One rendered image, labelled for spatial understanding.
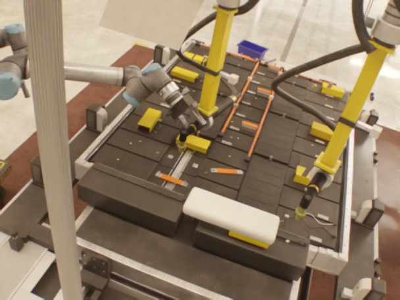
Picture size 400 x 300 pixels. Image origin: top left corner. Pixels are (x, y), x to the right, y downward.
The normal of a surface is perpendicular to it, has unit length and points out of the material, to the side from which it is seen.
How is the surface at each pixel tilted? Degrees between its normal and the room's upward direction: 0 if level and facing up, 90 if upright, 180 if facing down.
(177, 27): 90
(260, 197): 0
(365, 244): 0
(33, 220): 0
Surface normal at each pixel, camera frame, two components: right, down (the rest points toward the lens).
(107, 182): 0.15, -0.75
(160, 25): 0.29, 0.66
